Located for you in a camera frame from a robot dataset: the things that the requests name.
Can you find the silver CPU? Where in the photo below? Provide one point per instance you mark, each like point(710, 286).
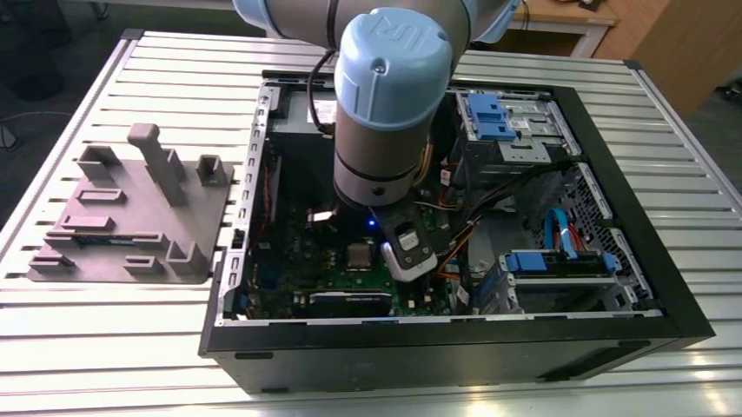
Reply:
point(359, 254)

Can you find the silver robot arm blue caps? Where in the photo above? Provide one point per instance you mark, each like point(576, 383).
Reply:
point(381, 152)

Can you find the CPU socket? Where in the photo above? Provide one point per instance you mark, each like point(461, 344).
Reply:
point(376, 270)

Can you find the green motherboard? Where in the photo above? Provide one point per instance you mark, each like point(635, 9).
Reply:
point(289, 260)

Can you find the black graphics card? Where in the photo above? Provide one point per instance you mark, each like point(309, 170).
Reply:
point(347, 302)

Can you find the black RAM slot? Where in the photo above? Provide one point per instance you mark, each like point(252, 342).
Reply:
point(424, 293)
point(407, 296)

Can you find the grey power supply unit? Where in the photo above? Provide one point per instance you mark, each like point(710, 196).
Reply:
point(295, 156)

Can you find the hard disk in blue carrier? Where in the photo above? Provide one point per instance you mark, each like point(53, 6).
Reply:
point(527, 262)

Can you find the black PC case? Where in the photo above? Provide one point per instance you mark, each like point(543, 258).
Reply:
point(405, 360)

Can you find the grey metal drive cage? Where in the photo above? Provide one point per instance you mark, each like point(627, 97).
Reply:
point(521, 154)

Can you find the blue drive carrier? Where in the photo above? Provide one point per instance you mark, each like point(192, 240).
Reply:
point(487, 117)

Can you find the grey parts rack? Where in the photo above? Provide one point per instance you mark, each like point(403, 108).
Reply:
point(138, 217)

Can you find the grey metal disk bay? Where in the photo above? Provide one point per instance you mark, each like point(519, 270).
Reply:
point(564, 282)

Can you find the RAM stick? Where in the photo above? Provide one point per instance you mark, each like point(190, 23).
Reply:
point(104, 240)

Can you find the wooden cabinet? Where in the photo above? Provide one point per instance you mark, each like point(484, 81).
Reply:
point(683, 52)

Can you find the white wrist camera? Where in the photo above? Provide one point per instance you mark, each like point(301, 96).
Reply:
point(417, 269)

